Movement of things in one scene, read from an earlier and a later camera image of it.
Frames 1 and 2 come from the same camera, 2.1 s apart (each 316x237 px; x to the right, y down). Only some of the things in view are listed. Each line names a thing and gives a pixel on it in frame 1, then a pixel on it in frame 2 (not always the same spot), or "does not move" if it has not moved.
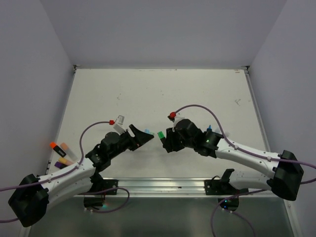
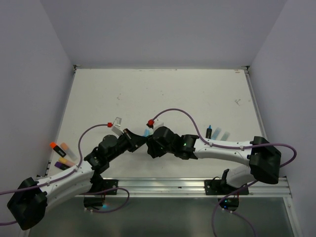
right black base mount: x=228 y=195 does not move
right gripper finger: x=177 y=141 -> x=155 y=151
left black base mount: x=98 y=184 does not move
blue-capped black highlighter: x=210 y=129 does not move
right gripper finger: x=168 y=145 -> x=151 y=144
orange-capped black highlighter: x=53 y=145 does not move
